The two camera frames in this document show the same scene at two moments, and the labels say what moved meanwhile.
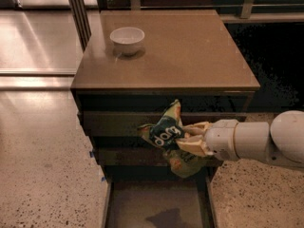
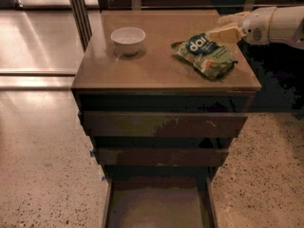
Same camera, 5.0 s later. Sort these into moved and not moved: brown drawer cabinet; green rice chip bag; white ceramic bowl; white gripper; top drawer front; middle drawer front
Moved: white gripper; green rice chip bag
Not moved: white ceramic bowl; top drawer front; brown drawer cabinet; middle drawer front
